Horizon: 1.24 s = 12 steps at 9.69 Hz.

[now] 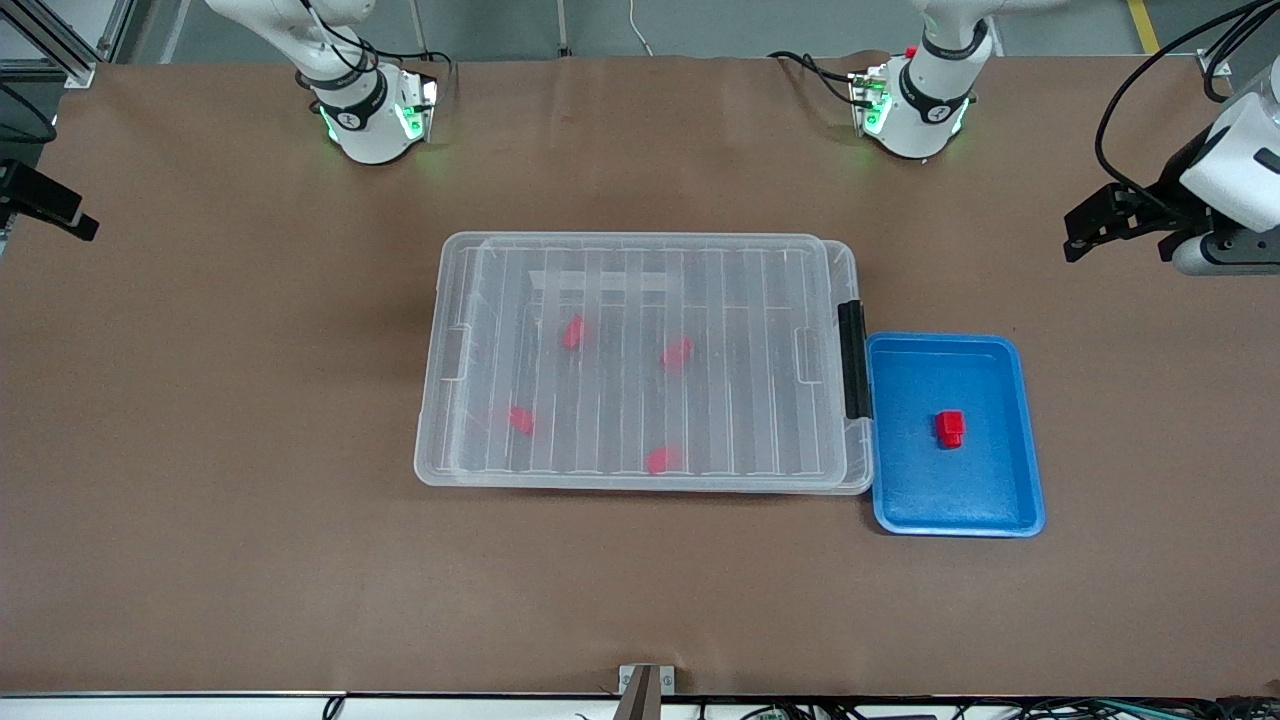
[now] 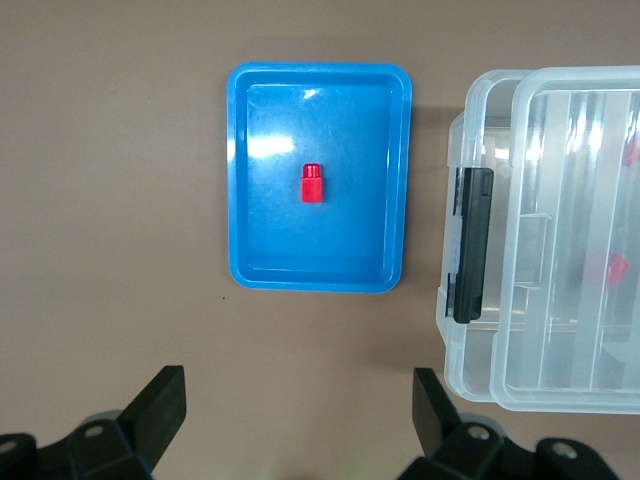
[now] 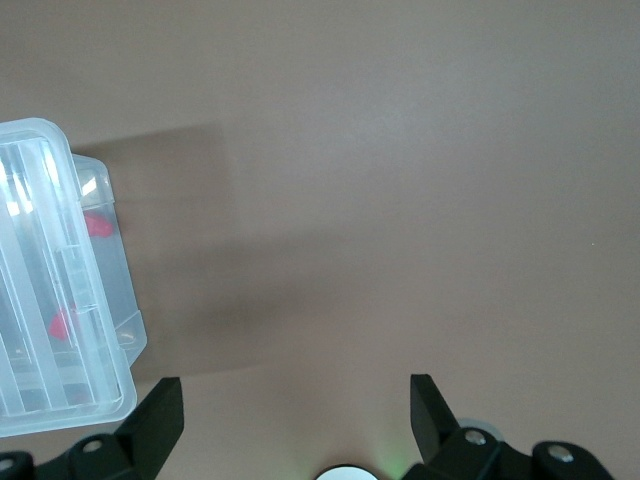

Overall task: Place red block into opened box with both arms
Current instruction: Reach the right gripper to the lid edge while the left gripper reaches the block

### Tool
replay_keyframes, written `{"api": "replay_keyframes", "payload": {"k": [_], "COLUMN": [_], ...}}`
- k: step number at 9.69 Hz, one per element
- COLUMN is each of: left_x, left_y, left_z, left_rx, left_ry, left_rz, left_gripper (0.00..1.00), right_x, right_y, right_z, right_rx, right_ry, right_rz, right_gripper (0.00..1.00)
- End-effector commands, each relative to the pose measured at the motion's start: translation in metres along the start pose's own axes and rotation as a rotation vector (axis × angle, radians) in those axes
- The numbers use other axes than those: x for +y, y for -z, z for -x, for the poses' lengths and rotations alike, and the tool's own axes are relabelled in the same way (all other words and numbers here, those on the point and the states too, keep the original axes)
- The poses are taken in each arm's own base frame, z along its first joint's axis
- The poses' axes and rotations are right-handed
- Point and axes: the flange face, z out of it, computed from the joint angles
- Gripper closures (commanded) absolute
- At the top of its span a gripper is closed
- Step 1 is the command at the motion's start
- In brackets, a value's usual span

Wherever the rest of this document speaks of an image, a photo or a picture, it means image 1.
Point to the red block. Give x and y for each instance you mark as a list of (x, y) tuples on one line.
[(573, 332), (950, 428), (520, 420), (677, 353), (660, 459)]

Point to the clear plastic box lid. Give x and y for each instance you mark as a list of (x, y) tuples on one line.
[(600, 400)]

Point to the grey metal table bracket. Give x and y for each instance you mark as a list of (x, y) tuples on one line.
[(646, 690)]

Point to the blue plastic tray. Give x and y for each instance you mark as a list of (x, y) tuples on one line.
[(930, 490)]

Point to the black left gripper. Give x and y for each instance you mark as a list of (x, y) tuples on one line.
[(1170, 189)]

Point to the aluminium frame profile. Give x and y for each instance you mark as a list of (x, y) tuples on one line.
[(60, 55), (1215, 66)]

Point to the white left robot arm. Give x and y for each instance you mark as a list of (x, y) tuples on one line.
[(920, 110)]

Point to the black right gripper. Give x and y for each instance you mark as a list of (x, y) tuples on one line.
[(30, 191)]

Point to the clear plastic storage box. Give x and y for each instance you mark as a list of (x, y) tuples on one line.
[(858, 462)]

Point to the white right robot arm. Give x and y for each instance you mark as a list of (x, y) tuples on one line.
[(365, 130)]

